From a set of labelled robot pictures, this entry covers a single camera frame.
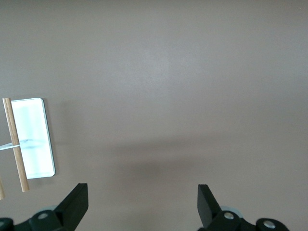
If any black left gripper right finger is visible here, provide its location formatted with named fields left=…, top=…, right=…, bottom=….
left=197, top=184, right=288, bottom=231

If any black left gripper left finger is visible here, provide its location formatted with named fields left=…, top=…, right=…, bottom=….
left=0, top=183, right=89, bottom=231

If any wooden chopsticks pair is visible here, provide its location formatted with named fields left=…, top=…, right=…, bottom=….
left=0, top=97, right=56, bottom=200

